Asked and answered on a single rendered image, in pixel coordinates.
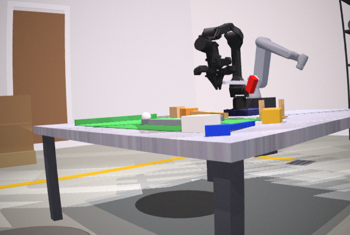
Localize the white golf ball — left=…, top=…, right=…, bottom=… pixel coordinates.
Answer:
left=142, top=113, right=151, bottom=119

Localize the red putter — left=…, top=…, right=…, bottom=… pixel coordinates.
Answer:
left=217, top=75, right=260, bottom=93

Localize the tan cube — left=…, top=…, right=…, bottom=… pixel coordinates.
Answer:
left=170, top=106, right=185, bottom=118

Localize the green flat mat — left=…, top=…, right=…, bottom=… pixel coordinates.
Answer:
left=75, top=118, right=262, bottom=132

